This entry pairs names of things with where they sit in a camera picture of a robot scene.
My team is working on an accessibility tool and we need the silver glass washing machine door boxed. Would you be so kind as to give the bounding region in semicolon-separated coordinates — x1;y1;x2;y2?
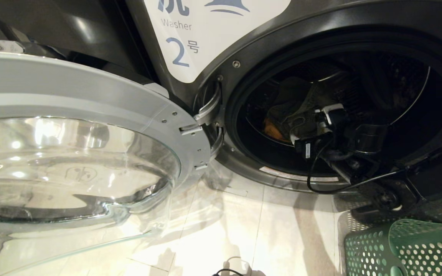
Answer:
0;51;212;276

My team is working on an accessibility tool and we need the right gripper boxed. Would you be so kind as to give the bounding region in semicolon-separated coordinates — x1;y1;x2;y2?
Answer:
290;127;336;160

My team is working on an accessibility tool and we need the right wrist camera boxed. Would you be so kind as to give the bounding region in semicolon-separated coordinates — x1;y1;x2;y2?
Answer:
315;103;346;128

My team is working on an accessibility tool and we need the black cable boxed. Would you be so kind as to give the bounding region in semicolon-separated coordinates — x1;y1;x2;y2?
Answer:
306;140;410;194
211;268;245;276

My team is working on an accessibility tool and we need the dark olive garment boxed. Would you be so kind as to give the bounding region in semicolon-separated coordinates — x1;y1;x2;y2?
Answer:
266;76;346;141

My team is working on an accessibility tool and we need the orange garment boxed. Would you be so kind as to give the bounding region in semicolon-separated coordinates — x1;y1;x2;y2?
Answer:
263;117;290;141

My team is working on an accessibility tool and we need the green perforated laundry basket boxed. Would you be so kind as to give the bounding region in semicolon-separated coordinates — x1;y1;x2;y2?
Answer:
343;218;442;276

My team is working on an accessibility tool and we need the dark grey washing machine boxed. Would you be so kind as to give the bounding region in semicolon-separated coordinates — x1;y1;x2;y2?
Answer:
124;0;442;196

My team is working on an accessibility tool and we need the white washer sign sticker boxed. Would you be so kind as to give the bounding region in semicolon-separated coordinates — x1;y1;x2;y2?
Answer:
143;0;292;84

